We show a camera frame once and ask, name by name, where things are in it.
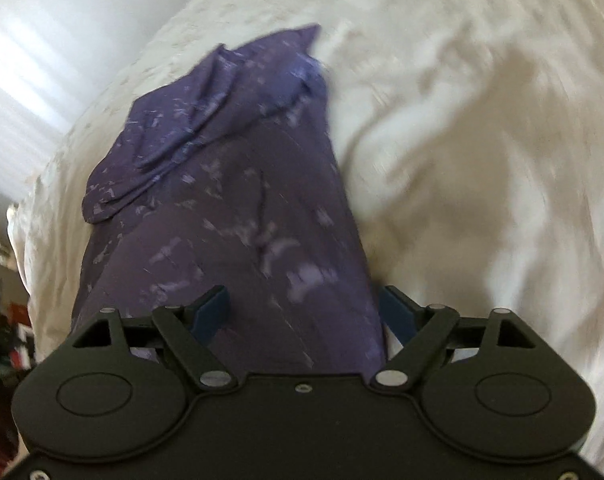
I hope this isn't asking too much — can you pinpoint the white sheer curtain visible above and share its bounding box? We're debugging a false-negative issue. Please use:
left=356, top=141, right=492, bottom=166
left=0, top=0, right=189, bottom=200

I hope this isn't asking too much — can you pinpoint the purple patterned garment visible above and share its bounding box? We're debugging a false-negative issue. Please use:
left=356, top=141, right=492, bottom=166
left=72, top=25, right=385, bottom=376

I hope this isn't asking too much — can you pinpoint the white embroidered bedspread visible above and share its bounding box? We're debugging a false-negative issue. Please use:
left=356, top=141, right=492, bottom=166
left=9, top=0, right=604, bottom=473

